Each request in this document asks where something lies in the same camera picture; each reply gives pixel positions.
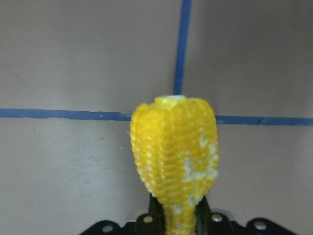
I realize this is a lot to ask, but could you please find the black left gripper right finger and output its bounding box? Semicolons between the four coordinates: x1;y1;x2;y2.
195;196;211;235

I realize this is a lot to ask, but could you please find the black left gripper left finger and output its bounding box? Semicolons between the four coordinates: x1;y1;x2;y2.
148;194;164;235

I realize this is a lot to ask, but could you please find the yellow corn cob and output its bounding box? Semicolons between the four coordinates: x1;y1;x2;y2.
130;95;219;235

